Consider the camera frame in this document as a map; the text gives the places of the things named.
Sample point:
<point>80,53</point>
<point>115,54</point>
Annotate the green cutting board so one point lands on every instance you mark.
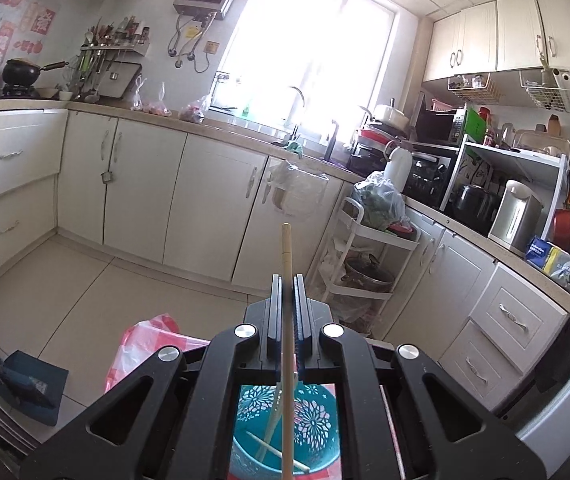
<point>475,127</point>

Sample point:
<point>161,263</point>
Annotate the black wok pan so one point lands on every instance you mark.
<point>20,72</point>

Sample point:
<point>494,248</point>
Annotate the black toaster oven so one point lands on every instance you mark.
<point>427,175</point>

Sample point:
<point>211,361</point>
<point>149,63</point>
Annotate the small steel hanging cup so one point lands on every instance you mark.
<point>107,177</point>

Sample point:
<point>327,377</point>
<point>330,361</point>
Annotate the chrome curved faucet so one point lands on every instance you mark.
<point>301,105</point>

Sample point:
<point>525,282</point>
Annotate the wall utensil rack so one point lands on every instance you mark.
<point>115,50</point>

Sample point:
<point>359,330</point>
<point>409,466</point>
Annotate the steel lidded pot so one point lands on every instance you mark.
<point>367,275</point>

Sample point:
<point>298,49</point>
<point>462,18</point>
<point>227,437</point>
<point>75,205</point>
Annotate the clear plastic food bag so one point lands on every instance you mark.
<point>137,97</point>
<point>157,105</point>
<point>192,111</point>

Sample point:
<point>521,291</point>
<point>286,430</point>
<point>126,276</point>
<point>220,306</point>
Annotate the white wall cabinets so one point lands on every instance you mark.
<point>515,30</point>

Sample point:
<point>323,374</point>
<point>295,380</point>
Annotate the group of wooden chopsticks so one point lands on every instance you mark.
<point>270,425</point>

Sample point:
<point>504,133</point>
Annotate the clear bag on cabinet door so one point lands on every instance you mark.
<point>300,190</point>

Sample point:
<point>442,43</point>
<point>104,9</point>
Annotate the white lidded pot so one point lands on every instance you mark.
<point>390,117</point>

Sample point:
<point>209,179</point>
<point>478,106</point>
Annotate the white kitchen base cabinets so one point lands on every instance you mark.
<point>140,185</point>

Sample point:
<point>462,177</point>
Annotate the bright kitchen window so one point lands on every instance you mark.
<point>305,50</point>

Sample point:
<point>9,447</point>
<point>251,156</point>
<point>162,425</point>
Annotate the red checkered plastic tablecloth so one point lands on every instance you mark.
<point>140,345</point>

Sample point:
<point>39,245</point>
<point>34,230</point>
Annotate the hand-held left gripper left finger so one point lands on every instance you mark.
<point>277,320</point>

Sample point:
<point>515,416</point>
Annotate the black tall tap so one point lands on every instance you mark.
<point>332,140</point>

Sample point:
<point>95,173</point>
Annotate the blue perforated plastic basket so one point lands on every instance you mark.
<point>315,440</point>

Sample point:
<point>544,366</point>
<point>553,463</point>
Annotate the white rolling cart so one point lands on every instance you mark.
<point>405,242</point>

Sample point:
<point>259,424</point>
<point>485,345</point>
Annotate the white countertop shelf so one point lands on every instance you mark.
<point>515,160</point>

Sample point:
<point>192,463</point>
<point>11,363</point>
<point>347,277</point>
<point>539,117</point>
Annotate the blue snack bag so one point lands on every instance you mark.
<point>550,260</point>

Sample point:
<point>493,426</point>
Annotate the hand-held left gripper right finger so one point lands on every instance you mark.
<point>299,320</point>

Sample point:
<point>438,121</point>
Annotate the white electric water boiler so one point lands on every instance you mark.
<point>512,220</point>

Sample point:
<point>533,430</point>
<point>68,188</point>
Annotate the red pan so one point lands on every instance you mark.
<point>562,230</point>

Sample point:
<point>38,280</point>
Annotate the bag of green vegetables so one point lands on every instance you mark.
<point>377,200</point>

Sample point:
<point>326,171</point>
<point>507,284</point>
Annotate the blue dustpan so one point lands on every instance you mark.
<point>40,375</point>

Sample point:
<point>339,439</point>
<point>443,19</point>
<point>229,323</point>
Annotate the white thermos jug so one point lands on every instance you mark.
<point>399,170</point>

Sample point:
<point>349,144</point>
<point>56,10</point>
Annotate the green dish soap bottle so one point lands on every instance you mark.
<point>245,110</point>

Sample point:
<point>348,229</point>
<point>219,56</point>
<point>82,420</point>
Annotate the beige wall socket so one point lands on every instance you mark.
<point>211,47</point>

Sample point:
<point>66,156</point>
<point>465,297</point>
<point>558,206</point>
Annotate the black microwave oven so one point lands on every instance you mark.
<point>437,127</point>

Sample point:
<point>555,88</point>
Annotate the red paper wall decorations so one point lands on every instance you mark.
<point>40,22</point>

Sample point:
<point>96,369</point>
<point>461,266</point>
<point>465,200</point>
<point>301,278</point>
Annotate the single wooden chopstick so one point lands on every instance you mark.
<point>287,285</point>

